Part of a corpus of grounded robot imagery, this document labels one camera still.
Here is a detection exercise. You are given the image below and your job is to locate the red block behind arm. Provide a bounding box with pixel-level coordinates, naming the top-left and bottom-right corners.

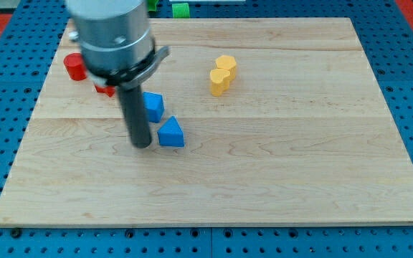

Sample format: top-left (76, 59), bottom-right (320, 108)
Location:
top-left (94, 84), bottom-right (115, 97)

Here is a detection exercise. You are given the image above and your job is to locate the red cylinder block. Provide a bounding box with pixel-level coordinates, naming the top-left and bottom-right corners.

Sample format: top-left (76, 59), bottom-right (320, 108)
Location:
top-left (63, 52), bottom-right (87, 81)

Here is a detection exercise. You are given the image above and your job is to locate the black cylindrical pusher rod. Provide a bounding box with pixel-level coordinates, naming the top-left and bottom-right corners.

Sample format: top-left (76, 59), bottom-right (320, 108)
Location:
top-left (117, 85), bottom-right (152, 148)

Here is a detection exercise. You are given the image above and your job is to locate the yellow heart block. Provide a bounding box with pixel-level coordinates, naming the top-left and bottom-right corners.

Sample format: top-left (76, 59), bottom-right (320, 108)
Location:
top-left (209, 68), bottom-right (231, 97)

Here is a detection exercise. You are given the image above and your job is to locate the wooden board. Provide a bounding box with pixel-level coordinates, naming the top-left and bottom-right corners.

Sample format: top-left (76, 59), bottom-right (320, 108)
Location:
top-left (0, 18), bottom-right (413, 228)

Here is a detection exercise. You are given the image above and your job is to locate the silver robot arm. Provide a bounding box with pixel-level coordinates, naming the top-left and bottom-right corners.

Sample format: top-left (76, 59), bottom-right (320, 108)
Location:
top-left (65, 0), bottom-right (170, 148)

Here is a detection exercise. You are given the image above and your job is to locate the blue triangle block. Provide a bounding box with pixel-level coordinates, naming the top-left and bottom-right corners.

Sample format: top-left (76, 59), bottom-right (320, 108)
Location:
top-left (157, 116), bottom-right (184, 147)

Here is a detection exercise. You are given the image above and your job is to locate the yellow hexagon block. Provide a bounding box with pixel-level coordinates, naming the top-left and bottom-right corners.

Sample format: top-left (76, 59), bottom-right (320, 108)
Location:
top-left (215, 55), bottom-right (237, 80)

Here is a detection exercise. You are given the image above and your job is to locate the blue cube block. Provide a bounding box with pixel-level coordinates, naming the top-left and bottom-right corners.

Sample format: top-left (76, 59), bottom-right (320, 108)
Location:
top-left (143, 92), bottom-right (165, 123)

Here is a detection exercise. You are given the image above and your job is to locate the green block at top edge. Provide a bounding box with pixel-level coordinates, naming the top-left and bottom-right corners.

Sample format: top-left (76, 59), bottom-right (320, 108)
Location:
top-left (146, 0), bottom-right (158, 11)

